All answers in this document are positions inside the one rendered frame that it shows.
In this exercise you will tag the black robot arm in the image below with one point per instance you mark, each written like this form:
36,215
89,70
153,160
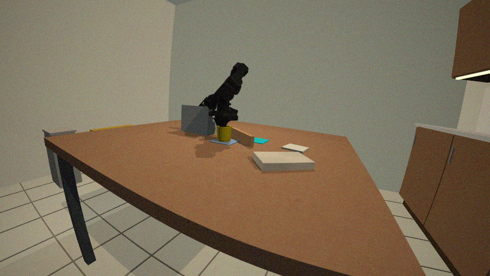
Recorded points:
228,89

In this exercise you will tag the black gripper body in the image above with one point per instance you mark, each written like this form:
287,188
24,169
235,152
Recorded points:
222,111

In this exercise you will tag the beige flat rectangular block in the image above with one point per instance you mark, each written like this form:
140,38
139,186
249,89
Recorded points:
282,161

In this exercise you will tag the beige flat rectangular slab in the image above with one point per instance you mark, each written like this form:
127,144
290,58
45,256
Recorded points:
295,148

